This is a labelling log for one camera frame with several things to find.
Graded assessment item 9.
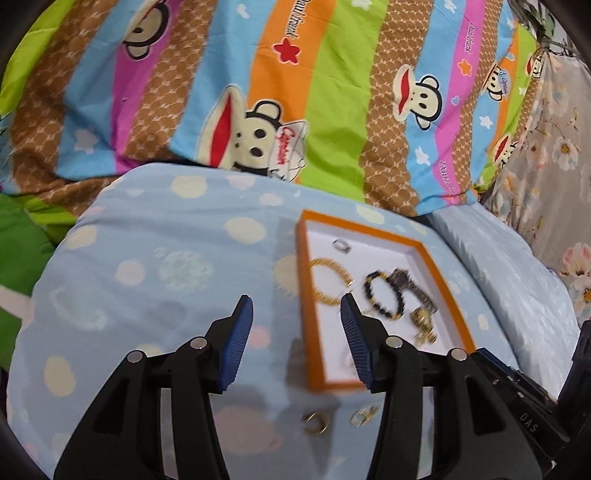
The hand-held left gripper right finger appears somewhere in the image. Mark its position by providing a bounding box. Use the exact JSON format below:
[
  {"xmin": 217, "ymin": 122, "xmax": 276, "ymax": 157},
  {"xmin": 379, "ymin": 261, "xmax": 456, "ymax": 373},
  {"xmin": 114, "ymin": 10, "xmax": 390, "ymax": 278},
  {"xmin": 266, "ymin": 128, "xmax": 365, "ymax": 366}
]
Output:
[{"xmin": 339, "ymin": 293, "xmax": 541, "ymax": 480}]

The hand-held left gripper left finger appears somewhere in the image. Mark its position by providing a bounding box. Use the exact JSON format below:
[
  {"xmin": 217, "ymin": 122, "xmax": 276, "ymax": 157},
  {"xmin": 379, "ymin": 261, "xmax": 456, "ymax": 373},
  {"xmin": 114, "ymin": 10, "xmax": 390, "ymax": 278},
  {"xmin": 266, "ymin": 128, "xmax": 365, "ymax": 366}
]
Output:
[{"xmin": 54, "ymin": 295, "xmax": 254, "ymax": 480}]

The orange jewelry box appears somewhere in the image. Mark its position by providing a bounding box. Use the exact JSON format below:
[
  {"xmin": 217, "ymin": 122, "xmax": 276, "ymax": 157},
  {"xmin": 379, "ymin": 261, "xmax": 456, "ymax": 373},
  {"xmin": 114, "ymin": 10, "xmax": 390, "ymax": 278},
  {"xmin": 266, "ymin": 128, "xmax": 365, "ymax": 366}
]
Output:
[{"xmin": 294, "ymin": 209, "xmax": 477, "ymax": 393}]

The gold chain bracelet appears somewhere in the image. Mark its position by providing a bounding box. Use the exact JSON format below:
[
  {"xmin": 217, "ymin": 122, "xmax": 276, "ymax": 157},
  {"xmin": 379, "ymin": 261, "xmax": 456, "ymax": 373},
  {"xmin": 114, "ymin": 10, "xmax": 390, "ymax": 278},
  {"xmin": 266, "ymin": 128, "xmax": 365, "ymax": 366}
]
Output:
[{"xmin": 308, "ymin": 257, "xmax": 355, "ymax": 305}]

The black bead bracelet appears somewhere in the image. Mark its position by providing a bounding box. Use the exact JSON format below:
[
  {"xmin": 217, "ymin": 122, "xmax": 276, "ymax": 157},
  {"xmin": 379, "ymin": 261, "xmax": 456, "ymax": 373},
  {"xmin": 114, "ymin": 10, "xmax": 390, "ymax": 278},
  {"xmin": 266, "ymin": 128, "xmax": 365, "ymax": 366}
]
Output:
[{"xmin": 362, "ymin": 270, "xmax": 407, "ymax": 321}]

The gold wristwatch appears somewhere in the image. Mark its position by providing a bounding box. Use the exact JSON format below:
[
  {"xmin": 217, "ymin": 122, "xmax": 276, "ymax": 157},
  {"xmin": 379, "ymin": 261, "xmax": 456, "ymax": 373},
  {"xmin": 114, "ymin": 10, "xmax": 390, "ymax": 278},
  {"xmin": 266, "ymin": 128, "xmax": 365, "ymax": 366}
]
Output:
[{"xmin": 409, "ymin": 308, "xmax": 438, "ymax": 344}]

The gold hoop earring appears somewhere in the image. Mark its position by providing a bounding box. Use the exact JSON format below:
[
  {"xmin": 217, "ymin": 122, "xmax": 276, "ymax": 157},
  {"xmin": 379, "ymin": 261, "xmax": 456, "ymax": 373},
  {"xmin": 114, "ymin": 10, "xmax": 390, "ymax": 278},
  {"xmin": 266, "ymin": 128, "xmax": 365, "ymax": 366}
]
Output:
[
  {"xmin": 349, "ymin": 405, "xmax": 378, "ymax": 426},
  {"xmin": 302, "ymin": 412, "xmax": 329, "ymax": 435}
]

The silver wristwatch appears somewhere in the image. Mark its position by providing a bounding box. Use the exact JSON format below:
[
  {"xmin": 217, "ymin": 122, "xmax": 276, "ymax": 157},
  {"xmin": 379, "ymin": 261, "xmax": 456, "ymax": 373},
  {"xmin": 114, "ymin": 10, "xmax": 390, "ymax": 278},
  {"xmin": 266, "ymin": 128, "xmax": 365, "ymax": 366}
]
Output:
[{"xmin": 390, "ymin": 270, "xmax": 439, "ymax": 315}]

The pale blue quilt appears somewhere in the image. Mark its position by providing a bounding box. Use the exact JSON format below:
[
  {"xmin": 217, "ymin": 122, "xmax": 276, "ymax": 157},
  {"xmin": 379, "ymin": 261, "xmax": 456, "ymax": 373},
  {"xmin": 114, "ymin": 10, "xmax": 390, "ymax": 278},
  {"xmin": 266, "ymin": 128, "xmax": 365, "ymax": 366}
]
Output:
[{"xmin": 427, "ymin": 203, "xmax": 583, "ymax": 384}]

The striped cartoon monkey blanket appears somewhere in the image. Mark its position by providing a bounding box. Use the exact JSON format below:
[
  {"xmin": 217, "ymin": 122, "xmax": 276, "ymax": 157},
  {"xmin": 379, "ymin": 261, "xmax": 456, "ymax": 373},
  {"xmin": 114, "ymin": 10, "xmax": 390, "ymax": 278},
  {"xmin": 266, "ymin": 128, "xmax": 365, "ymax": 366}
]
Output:
[{"xmin": 0, "ymin": 0, "xmax": 543, "ymax": 217}]

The grey floral cloth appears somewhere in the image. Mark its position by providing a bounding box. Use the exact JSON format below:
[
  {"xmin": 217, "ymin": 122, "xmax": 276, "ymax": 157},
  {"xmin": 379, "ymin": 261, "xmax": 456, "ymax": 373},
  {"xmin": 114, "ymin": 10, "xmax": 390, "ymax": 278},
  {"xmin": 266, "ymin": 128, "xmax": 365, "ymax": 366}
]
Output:
[{"xmin": 480, "ymin": 46, "xmax": 591, "ymax": 324}]

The green cushion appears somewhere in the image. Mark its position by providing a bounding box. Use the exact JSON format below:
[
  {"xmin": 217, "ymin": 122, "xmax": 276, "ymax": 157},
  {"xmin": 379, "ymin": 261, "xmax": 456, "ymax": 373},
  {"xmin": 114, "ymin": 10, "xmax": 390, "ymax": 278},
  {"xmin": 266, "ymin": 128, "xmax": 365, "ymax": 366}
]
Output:
[{"xmin": 0, "ymin": 194, "xmax": 70, "ymax": 370}]

